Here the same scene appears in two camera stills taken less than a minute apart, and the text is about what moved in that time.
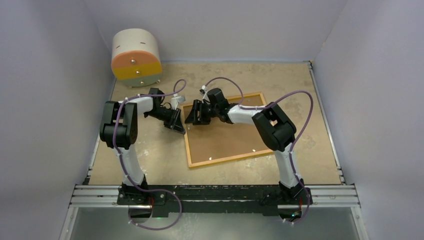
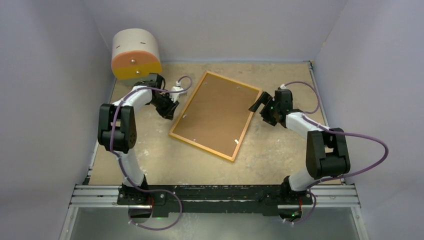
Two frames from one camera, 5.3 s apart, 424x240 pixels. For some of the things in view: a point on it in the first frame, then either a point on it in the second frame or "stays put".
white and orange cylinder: x=136 y=59 stays put
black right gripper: x=198 y=106 to x=264 y=98
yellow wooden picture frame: x=223 y=159 to x=186 y=141
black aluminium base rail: x=217 y=201 stays put
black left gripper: x=175 y=123 to x=170 y=114
